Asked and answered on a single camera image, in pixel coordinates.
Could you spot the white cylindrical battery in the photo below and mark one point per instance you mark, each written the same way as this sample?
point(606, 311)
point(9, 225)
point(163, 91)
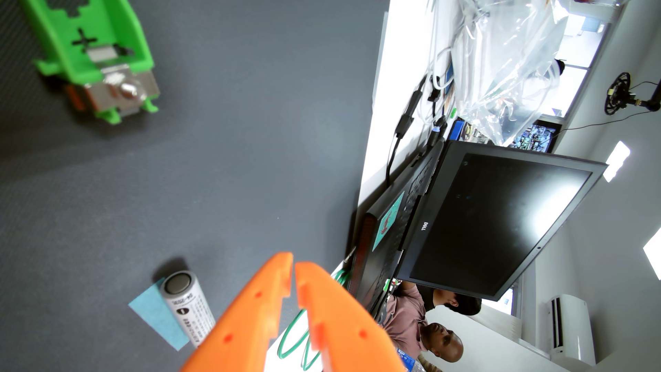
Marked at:
point(188, 307)

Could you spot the white air conditioner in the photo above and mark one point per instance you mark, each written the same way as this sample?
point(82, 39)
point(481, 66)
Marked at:
point(573, 325)

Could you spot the clear blue-label water bottle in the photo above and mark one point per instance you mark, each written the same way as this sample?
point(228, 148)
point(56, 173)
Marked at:
point(410, 361)

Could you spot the small blue box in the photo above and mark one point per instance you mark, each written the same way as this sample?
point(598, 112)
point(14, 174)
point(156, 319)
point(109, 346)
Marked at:
point(456, 130)

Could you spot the green battery holder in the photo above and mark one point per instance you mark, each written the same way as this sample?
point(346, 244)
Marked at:
point(62, 46)

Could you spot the black round fan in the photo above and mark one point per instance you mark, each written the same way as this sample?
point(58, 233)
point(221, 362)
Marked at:
point(618, 95)

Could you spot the dark grey table mat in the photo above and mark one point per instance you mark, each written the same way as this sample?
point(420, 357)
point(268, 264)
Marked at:
point(232, 155)

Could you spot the white ceiling light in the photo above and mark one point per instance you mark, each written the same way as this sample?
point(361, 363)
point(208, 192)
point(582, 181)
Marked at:
point(617, 160)
point(655, 253)

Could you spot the person with black hair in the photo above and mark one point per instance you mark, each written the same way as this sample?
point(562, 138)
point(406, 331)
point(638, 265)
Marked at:
point(462, 305)

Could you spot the black Dell laptop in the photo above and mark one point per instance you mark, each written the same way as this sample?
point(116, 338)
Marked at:
point(490, 222)

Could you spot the background computer monitor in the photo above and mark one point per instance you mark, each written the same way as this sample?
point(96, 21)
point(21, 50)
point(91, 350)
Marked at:
point(534, 138)

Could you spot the clear plastic bag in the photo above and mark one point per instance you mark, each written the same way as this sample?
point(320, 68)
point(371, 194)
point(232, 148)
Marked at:
point(506, 62)

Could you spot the person in pink shirt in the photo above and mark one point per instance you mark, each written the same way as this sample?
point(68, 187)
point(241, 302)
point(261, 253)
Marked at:
point(408, 315)

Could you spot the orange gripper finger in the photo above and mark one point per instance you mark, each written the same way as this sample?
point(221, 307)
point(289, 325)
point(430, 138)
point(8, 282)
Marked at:
point(242, 320)
point(341, 325)

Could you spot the light blue paper strip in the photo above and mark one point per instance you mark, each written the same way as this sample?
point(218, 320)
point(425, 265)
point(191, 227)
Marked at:
point(155, 315)

